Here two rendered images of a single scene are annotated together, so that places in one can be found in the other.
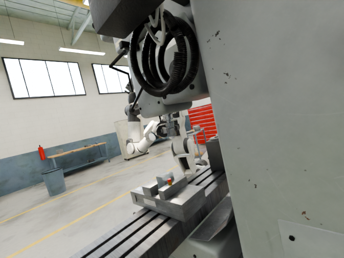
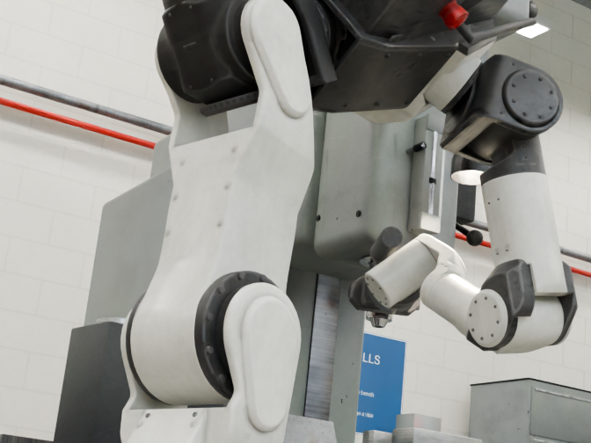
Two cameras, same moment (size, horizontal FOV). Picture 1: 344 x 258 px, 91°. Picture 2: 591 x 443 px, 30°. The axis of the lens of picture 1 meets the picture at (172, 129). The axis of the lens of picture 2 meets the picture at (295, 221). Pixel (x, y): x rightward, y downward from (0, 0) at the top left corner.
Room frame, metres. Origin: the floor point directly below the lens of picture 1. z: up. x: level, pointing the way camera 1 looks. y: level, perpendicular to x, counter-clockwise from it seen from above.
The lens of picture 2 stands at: (2.68, 0.35, 0.79)
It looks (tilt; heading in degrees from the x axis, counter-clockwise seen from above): 17 degrees up; 195
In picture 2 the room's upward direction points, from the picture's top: 6 degrees clockwise
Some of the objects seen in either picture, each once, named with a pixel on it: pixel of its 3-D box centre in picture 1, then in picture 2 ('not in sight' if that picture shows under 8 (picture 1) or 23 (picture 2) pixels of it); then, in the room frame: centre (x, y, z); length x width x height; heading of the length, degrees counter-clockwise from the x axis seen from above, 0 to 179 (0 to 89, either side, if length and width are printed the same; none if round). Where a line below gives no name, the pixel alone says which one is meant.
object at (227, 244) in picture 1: (191, 220); not in sight; (0.81, 0.01, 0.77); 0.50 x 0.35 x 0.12; 45
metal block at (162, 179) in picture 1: (165, 180); (418, 433); (0.74, 0.08, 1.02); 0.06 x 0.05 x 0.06; 136
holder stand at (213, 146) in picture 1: (222, 150); (144, 394); (1.09, -0.30, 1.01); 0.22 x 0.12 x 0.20; 143
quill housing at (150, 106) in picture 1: (159, 80); (389, 177); (0.81, 0.00, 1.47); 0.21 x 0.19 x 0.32; 135
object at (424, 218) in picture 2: not in sight; (426, 175); (0.89, 0.08, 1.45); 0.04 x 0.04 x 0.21; 45
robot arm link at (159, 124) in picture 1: (165, 129); (390, 291); (0.90, 0.04, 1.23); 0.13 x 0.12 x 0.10; 110
